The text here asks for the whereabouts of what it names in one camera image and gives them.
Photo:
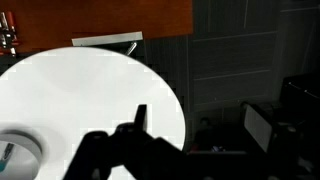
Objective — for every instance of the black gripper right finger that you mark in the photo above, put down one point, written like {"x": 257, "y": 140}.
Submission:
{"x": 141, "y": 140}

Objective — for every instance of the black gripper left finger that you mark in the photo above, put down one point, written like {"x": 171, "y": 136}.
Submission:
{"x": 87, "y": 153}

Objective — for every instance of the teal capped marker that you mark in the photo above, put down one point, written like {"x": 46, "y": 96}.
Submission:
{"x": 7, "y": 151}

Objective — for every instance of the white bowl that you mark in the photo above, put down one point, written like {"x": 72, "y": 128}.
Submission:
{"x": 30, "y": 146}

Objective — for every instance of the red and black backpack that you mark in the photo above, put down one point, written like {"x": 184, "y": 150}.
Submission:
{"x": 208, "y": 135}

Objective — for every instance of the black box white panel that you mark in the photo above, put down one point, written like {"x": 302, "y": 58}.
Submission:
{"x": 258, "y": 126}

